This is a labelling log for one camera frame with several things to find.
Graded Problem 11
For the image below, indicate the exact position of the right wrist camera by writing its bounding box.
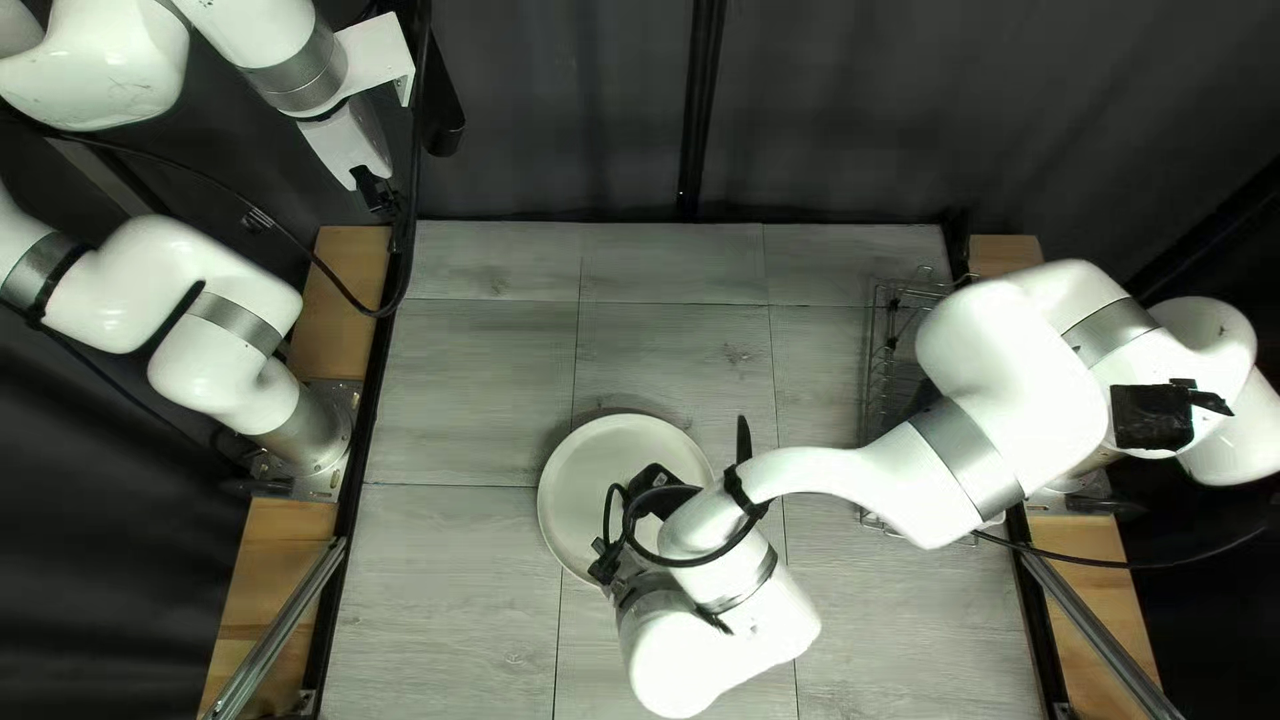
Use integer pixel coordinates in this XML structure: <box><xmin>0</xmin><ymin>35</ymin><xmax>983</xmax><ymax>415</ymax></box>
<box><xmin>625</xmin><ymin>462</ymin><xmax>706</xmax><ymax>521</ymax></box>

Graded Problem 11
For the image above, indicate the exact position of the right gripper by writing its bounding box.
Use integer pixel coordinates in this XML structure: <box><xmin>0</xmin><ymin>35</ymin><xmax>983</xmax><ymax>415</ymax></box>
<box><xmin>603</xmin><ymin>565</ymin><xmax>691</xmax><ymax>626</ymax></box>

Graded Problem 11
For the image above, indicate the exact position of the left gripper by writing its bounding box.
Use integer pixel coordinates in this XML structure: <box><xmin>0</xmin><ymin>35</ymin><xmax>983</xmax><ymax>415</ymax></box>
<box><xmin>295</xmin><ymin>12</ymin><xmax>416</xmax><ymax>217</ymax></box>

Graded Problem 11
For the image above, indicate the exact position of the pale round plate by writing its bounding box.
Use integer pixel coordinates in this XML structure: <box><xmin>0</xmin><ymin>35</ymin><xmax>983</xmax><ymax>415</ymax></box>
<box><xmin>537</xmin><ymin>412</ymin><xmax>717</xmax><ymax>591</ymax></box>

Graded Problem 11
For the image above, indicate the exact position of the wire dish rack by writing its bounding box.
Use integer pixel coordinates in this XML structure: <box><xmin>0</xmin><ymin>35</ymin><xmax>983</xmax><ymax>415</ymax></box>
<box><xmin>858</xmin><ymin>262</ymin><xmax>1011</xmax><ymax>549</ymax></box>

